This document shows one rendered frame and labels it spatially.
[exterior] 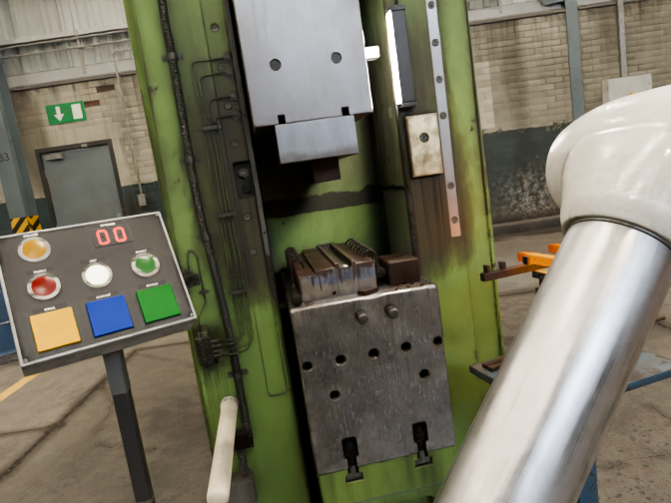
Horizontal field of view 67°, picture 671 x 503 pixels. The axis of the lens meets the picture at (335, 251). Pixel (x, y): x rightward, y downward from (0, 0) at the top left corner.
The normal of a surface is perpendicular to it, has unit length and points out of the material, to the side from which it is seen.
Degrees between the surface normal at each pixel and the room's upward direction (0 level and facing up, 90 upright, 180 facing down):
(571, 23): 90
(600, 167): 51
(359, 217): 90
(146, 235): 60
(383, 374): 90
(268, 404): 90
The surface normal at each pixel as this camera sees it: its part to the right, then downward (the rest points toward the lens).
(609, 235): -0.51, -0.48
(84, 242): 0.41, -0.44
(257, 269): 0.15, 0.13
